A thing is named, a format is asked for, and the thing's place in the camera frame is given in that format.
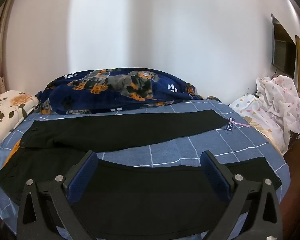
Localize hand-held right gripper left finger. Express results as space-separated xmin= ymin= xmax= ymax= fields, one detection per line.
xmin=16 ymin=151 xmax=98 ymax=240

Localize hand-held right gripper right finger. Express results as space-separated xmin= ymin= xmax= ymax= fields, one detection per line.
xmin=201 ymin=151 xmax=283 ymax=240

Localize black pants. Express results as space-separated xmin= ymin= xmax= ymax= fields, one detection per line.
xmin=0 ymin=109 xmax=282 ymax=240

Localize blue checked bedsheet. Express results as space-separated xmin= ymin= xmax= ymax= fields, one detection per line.
xmin=0 ymin=99 xmax=289 ymax=240

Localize navy dog print blanket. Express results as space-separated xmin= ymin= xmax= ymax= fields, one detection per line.
xmin=36 ymin=68 xmax=222 ymax=115

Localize white dotted quilt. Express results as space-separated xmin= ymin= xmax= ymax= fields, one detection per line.
xmin=229 ymin=76 xmax=300 ymax=155

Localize white floral pillow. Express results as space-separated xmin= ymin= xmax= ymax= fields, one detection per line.
xmin=0 ymin=90 xmax=40 ymax=155

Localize wall mounted television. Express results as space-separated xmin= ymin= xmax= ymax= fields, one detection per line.
xmin=271 ymin=14 xmax=297 ymax=79

